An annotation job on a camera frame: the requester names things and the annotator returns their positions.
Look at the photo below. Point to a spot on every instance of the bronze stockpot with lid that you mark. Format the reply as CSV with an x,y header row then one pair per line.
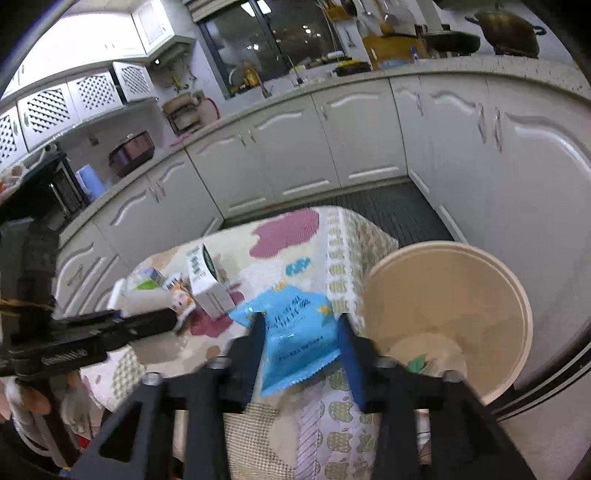
x,y
508,32

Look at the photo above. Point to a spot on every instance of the cartoon printed wrapper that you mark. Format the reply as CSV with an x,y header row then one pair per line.
x,y
179,300

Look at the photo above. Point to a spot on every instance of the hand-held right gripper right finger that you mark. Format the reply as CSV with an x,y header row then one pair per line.
x,y
352,364

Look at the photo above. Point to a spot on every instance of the green white medicine box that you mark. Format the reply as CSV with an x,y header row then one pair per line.
x,y
148,280

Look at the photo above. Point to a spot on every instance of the black countertop oven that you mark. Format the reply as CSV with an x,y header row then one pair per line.
x,y
64,194

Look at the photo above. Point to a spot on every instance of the dark ribbed floor mat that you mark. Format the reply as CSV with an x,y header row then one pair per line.
x,y
383,207

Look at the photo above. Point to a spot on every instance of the green cloth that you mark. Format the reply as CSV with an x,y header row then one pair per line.
x,y
417,364

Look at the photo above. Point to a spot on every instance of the dark kitchen window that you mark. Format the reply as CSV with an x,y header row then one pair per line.
x,y
277,41

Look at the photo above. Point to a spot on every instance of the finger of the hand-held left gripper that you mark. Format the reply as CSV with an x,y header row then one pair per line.
x,y
138,321

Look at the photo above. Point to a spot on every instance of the tall steel faucet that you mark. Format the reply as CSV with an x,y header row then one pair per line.
x,y
264,87

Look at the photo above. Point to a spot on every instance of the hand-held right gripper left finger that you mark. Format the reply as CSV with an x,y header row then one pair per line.
x,y
251,355

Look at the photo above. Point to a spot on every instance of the blue snack packet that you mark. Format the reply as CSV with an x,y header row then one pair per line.
x,y
295,341

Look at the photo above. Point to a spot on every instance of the black pot rack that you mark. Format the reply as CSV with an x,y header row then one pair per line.
x,y
182,115

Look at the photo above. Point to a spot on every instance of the maroon rice cooker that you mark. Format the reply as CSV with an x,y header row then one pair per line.
x,y
131,154

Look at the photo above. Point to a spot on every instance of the person's left hand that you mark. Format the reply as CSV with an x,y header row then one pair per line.
x,y
33,399

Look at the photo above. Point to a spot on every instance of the printed pastel tablecloth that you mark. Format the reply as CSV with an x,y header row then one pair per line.
x,y
295,277

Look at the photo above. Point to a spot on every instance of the beige plastic bin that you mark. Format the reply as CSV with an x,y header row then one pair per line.
x,y
443,300

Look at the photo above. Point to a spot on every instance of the white lattice wall cabinet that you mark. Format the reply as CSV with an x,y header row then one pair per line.
x,y
46,108

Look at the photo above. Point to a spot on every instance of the yellow utensil holder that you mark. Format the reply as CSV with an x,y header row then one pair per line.
x,y
333,11

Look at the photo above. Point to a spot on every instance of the black pot yellow lid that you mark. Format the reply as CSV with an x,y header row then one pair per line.
x,y
353,68

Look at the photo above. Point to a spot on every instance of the white carton dark green edge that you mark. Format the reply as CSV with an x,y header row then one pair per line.
x,y
205,281

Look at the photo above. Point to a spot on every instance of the wooden cutting board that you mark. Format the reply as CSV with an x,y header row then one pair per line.
x,y
383,50

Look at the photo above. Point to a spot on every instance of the striped roller blind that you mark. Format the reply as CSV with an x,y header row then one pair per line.
x,y
217,8

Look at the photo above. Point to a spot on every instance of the white kitchen base cabinets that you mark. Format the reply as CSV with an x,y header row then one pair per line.
x,y
300,138

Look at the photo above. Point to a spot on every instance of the black wok with lid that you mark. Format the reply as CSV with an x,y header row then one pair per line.
x,y
452,42

